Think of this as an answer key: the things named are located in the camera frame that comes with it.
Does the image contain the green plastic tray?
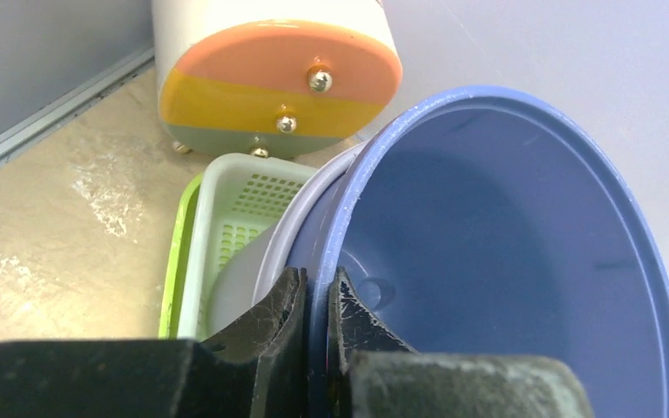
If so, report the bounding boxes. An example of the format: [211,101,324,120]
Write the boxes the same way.
[158,174,203,339]

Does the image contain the grey plastic bucket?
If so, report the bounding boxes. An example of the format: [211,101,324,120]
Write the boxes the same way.
[206,141,370,339]

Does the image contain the white cylindrical drawer cabinet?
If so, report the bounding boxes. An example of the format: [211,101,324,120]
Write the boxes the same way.
[151,0,402,158]

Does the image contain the white perforated tray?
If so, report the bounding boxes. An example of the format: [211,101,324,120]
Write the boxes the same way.
[175,153,316,340]

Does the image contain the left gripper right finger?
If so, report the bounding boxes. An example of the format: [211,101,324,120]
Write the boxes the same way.
[327,267,595,417]

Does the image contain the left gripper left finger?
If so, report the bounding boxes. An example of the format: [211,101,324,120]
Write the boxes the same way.
[0,267,307,417]

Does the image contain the blue plastic bucket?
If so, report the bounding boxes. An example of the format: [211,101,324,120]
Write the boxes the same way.
[287,85,669,417]

